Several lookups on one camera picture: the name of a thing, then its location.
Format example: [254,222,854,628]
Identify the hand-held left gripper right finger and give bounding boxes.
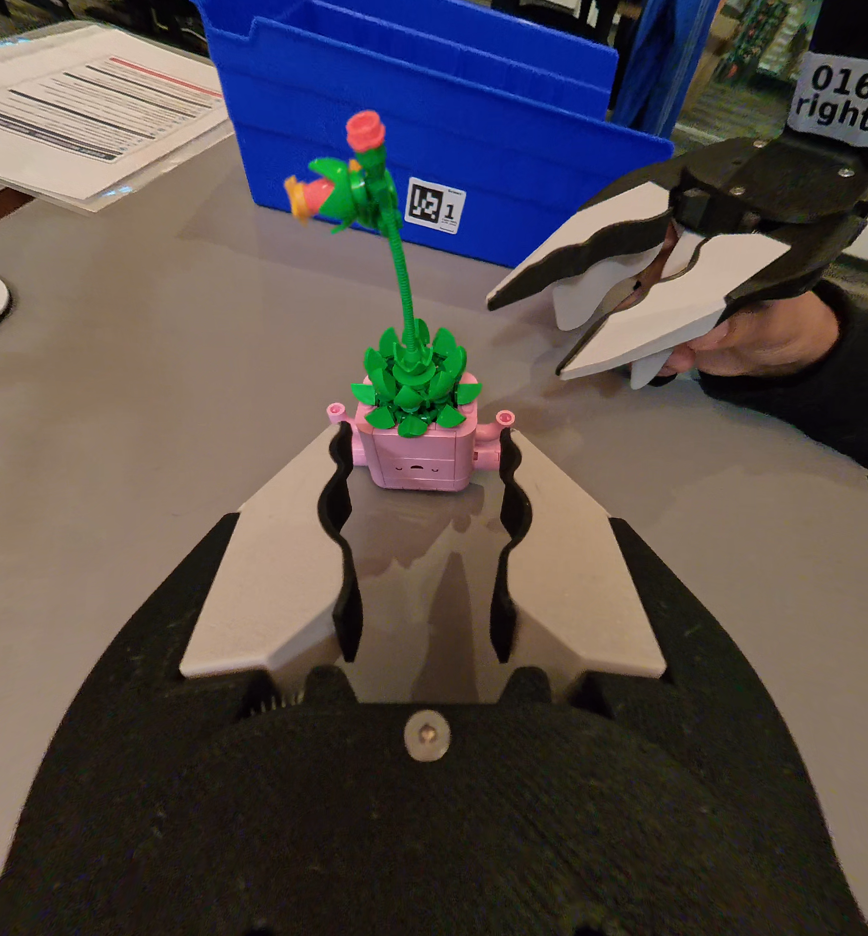
[489,429,668,694]

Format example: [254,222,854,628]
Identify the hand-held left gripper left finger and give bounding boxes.
[179,423,366,677]

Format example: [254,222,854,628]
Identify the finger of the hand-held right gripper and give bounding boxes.
[487,164,688,332]
[557,234,795,389]

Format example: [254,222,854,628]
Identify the pink toy brick pot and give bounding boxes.
[326,401,515,492]

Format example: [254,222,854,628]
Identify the green toy brick plant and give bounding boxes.
[284,110,483,440]

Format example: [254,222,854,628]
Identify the person's right forearm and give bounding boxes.
[697,281,868,514]

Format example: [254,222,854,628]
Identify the person's right hand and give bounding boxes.
[659,288,843,380]

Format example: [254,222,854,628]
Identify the blue plastic bin white label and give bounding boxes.
[235,117,675,269]

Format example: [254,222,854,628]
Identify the blue fabric cover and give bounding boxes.
[613,0,725,137]

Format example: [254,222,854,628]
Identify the printed paper in acrylic holder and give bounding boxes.
[0,22,235,215]

